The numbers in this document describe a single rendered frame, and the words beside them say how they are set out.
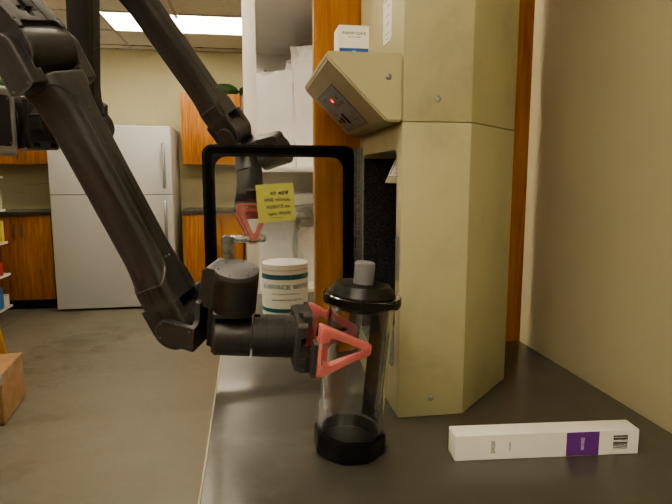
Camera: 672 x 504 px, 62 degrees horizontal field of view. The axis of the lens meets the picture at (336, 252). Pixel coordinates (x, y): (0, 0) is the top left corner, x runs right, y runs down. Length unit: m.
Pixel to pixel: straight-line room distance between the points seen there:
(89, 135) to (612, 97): 0.89
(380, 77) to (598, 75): 0.50
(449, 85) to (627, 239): 0.44
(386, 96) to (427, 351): 0.40
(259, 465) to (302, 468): 0.06
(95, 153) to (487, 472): 0.65
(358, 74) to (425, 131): 0.13
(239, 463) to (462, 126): 0.59
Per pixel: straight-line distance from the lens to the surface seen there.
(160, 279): 0.75
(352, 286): 0.74
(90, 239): 5.95
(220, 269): 0.72
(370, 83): 0.87
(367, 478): 0.79
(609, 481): 0.85
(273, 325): 0.75
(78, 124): 0.76
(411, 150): 0.87
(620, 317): 1.15
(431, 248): 0.89
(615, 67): 1.18
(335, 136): 1.22
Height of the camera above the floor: 1.33
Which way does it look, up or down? 8 degrees down
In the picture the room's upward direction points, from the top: straight up
